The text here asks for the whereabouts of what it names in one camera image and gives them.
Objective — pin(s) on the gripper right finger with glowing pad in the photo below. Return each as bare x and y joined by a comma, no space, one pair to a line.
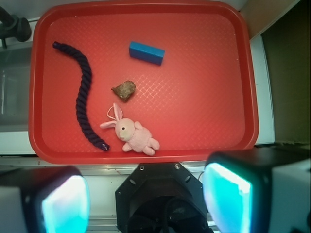
261,190

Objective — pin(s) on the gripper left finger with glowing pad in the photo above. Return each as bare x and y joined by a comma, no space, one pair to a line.
44,200

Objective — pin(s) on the red plastic tray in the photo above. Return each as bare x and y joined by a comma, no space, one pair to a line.
202,98

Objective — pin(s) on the brown rock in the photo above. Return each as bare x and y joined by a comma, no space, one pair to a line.
125,90

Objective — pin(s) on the black clamp knob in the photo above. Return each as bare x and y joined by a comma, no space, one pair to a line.
13,26

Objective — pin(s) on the pink plush bunny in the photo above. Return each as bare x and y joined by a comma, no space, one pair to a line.
132,133

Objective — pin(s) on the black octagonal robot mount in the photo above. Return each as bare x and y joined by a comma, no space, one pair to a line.
161,198

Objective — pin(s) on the blue rectangular block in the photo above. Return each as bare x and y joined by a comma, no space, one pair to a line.
146,53

